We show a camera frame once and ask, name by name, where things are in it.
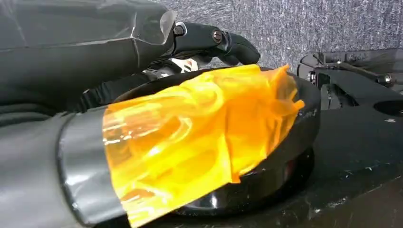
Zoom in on black round robot leg joint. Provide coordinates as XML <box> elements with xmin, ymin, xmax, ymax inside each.
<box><xmin>113</xmin><ymin>66</ymin><xmax>322</xmax><ymax>219</ymax></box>

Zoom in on black robot ankle linkage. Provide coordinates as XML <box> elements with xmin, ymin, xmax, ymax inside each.
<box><xmin>297</xmin><ymin>48</ymin><xmax>403</xmax><ymax>111</ymax></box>

